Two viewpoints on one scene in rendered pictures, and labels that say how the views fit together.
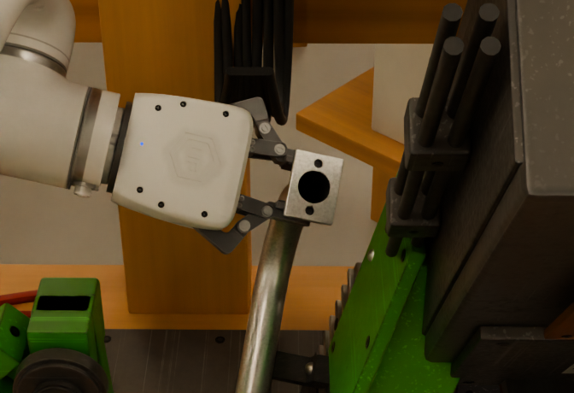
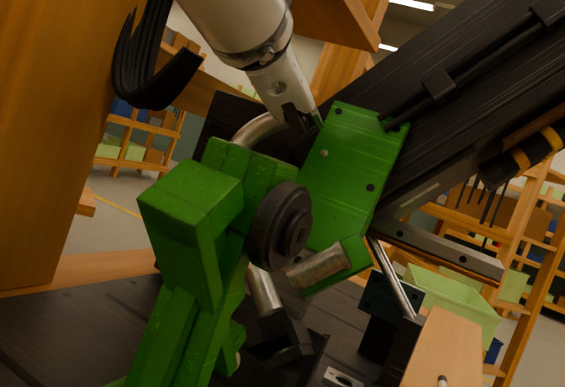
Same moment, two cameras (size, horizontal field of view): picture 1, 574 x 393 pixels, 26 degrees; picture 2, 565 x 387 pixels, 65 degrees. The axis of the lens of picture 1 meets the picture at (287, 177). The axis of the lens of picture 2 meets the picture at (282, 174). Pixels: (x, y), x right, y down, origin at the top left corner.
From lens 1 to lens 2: 1.02 m
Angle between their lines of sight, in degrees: 69
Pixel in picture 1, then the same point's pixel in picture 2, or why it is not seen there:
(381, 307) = (379, 163)
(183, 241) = (30, 214)
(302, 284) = (63, 264)
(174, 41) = (93, 32)
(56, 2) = not seen: outside the picture
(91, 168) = (287, 31)
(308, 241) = not seen: outside the picture
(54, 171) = (271, 22)
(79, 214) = not seen: outside the picture
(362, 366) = (373, 201)
